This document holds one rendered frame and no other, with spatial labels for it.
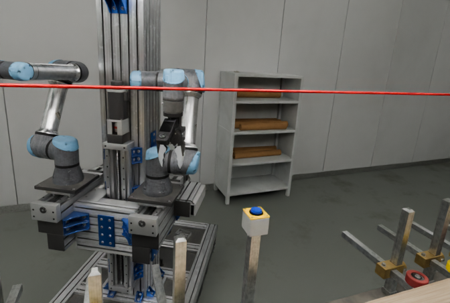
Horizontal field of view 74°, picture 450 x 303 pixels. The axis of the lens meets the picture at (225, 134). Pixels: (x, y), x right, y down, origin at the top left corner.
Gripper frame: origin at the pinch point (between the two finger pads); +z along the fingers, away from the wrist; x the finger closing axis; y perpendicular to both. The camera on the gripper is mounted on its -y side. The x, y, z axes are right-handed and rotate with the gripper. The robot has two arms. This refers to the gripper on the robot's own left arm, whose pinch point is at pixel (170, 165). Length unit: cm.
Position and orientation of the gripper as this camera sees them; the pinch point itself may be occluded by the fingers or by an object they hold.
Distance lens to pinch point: 115.1
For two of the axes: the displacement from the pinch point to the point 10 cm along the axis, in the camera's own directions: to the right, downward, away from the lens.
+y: 1.4, -2.4, 9.6
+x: -9.9, -0.9, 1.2
